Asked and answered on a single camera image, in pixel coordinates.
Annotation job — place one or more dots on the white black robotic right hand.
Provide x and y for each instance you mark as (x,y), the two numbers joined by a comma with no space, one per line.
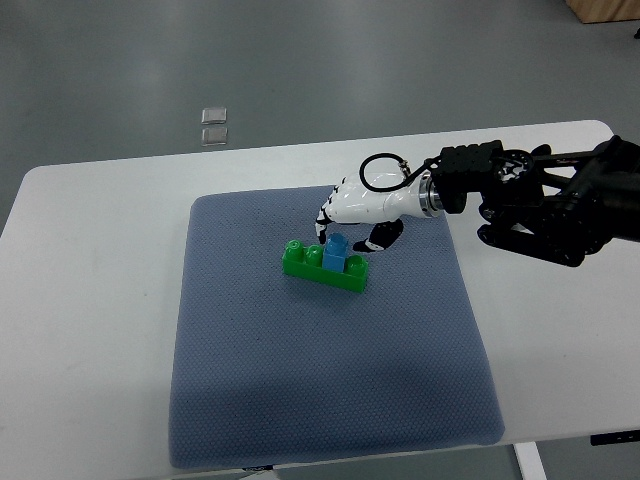
(383,205)

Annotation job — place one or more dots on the small blue block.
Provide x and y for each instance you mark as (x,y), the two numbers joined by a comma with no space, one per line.
(335,253)

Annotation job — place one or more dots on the long green block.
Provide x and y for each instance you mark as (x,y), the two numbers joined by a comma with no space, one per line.
(305,262)

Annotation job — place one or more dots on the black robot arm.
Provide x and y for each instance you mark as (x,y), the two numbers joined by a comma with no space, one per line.
(558,208)

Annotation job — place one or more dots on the upper metal floor plate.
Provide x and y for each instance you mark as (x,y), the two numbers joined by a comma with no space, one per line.
(214,115)

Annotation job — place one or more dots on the blue-grey textured mat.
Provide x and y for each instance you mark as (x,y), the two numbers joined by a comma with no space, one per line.
(271,369)

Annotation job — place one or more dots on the wooden box corner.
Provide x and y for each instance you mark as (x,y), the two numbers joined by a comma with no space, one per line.
(603,11)

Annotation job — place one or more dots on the white table leg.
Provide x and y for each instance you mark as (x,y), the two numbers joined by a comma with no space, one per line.
(529,461)

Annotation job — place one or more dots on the black table control panel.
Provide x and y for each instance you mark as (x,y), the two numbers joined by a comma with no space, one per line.
(613,438)

